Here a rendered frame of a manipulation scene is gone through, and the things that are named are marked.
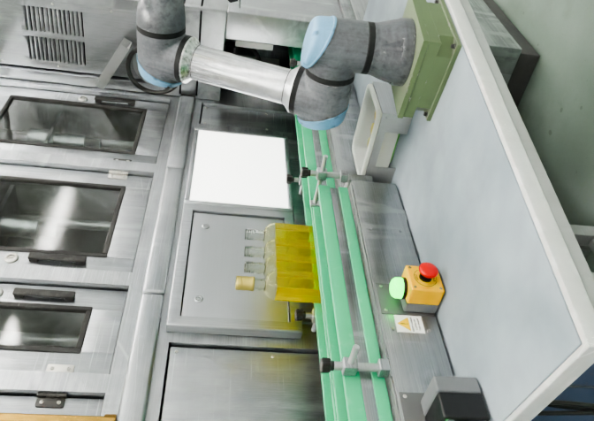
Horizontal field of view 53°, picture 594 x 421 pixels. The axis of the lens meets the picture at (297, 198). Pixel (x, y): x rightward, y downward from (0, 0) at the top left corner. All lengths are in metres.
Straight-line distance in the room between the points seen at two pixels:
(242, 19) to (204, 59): 0.81
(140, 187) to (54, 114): 0.53
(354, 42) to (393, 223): 0.45
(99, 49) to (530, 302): 1.86
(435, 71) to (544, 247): 0.54
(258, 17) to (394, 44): 1.00
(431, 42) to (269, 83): 0.39
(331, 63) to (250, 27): 0.97
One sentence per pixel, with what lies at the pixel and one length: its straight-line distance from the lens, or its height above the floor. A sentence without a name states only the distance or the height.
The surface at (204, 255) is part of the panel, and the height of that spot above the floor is 1.24.
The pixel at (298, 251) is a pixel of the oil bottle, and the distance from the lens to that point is 1.52.
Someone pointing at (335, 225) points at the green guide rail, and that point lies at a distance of 1.44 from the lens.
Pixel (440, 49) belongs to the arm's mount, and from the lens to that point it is 1.33.
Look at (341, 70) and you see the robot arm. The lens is 1.35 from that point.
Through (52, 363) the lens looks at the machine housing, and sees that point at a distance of 1.53.
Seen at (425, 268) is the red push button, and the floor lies 0.80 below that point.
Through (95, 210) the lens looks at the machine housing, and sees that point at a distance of 1.90.
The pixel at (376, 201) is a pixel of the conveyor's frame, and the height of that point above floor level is 0.82.
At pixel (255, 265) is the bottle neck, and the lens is 1.48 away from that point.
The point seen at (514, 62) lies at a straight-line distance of 2.54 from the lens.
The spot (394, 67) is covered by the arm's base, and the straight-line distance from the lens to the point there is 1.35.
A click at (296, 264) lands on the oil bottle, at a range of 1.48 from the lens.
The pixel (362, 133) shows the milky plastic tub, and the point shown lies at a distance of 1.75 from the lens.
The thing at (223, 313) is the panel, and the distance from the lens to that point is 1.55.
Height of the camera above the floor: 1.23
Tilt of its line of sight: 8 degrees down
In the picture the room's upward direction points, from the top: 85 degrees counter-clockwise
